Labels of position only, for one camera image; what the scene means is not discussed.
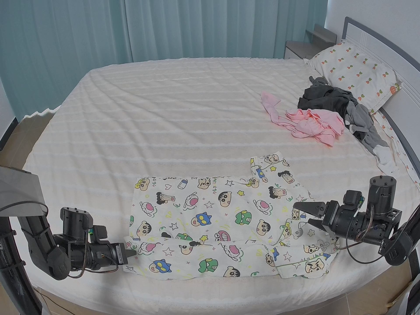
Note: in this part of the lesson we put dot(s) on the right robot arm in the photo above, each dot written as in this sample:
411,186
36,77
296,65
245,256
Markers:
397,244

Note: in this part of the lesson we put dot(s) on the bed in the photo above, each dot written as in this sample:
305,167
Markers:
164,126

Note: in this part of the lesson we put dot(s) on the white printed pillow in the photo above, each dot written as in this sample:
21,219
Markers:
357,74

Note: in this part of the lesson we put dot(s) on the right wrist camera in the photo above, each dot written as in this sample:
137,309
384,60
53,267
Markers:
352,199

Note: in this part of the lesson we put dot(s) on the grey bedside table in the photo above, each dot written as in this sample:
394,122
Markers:
302,48

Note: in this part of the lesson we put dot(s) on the white printed pyjama top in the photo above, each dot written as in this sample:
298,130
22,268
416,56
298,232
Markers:
213,215

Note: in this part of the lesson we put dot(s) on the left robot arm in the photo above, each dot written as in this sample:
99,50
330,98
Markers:
42,241

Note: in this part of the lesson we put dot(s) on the pile of clothes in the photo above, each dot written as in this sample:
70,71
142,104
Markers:
328,100

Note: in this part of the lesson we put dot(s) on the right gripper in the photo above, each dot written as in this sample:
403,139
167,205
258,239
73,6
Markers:
347,223

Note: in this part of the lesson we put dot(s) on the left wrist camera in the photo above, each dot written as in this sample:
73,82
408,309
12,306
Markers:
100,233

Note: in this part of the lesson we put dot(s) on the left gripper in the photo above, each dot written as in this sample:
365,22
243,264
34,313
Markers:
105,254

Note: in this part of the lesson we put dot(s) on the blue-green curtain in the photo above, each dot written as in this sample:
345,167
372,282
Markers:
65,28
229,15

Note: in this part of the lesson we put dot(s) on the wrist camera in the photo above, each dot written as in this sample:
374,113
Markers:
100,233
352,199

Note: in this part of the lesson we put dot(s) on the pink garment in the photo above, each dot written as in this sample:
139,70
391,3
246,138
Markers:
315,126

